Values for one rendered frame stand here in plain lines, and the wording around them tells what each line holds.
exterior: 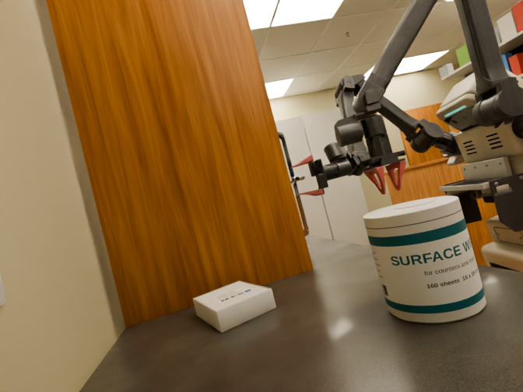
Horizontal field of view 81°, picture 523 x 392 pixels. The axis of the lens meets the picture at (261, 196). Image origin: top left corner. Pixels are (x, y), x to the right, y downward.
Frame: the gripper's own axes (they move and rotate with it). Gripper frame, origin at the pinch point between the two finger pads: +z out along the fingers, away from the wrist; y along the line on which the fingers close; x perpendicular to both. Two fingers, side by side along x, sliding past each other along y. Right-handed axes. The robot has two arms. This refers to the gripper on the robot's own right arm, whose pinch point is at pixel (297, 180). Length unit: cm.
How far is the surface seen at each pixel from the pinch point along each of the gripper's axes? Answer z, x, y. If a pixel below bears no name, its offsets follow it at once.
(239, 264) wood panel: 28.4, 21.4, -18.3
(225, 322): 35, 45, -23
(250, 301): 30, 43, -22
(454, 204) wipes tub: 3, 67, -11
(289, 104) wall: -135, -342, 130
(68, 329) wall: 61, 41, -17
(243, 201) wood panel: 22.9, 21.4, -2.7
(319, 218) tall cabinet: -115, -297, -46
